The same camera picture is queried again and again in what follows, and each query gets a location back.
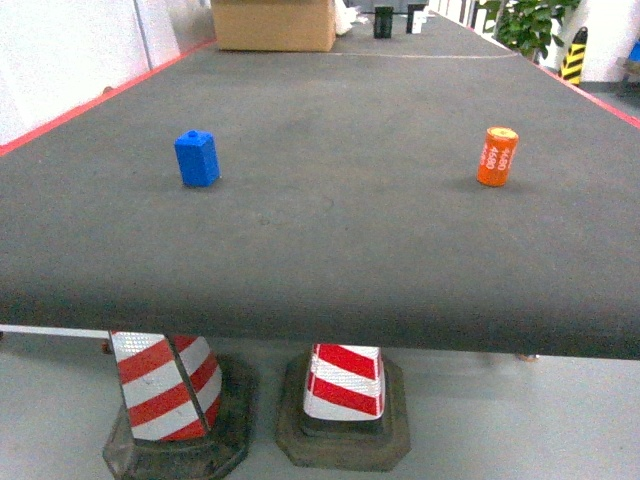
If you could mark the blue plastic block part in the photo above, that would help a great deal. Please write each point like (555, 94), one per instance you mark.
(197, 158)

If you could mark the right red-white traffic cone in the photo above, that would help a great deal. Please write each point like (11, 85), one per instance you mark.
(343, 407)

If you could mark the red-white traffic cone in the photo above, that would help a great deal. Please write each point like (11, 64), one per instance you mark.
(186, 413)
(343, 407)

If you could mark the left red-white traffic cone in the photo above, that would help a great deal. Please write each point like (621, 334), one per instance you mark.
(186, 413)

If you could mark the large open cardboard box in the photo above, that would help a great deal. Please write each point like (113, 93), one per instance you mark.
(279, 26)

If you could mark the black ribbed box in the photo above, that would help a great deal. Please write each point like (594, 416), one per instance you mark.
(383, 21)

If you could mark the black and white box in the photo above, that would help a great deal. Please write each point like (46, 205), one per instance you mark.
(416, 17)

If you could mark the green potted plant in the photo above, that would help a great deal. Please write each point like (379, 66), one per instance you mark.
(527, 27)

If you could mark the yellow-black traffic cone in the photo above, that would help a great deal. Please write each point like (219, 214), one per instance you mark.
(572, 64)

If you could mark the red metal table frame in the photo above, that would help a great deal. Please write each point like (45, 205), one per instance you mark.
(102, 98)

